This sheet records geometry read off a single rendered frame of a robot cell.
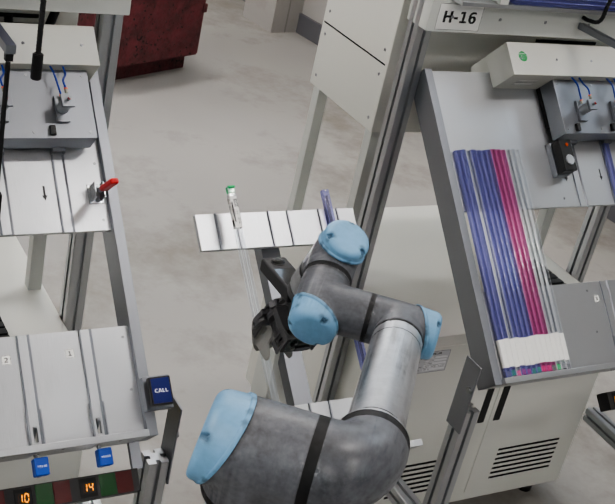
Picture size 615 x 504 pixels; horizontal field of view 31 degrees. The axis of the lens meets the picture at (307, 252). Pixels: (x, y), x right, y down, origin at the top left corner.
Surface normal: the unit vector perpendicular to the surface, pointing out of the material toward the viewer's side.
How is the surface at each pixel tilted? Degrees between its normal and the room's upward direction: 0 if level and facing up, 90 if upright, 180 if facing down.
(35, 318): 0
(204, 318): 0
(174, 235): 0
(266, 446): 46
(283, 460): 59
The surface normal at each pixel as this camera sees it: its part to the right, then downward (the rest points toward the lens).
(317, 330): -0.26, 0.70
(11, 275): 0.20, -0.87
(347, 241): 0.38, -0.56
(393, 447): 0.76, -0.36
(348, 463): 0.38, -0.23
